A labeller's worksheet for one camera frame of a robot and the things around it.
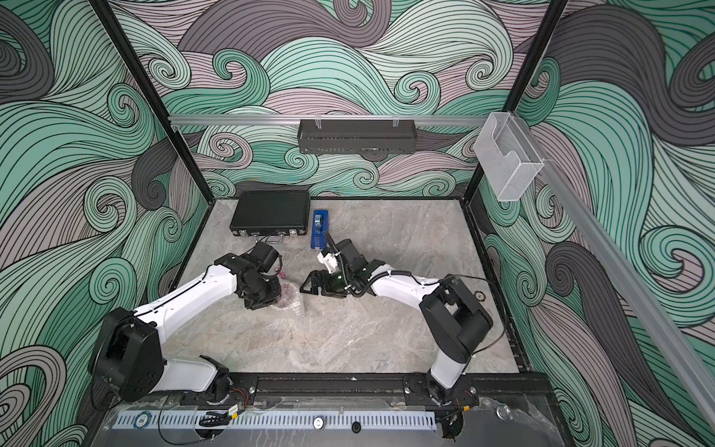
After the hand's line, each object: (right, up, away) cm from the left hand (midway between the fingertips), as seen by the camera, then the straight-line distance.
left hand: (278, 298), depth 83 cm
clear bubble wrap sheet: (+6, -1, -4) cm, 8 cm away
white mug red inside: (+3, +2, -1) cm, 4 cm away
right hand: (+9, +2, -2) cm, 10 cm away
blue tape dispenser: (+10, +17, +18) cm, 27 cm away
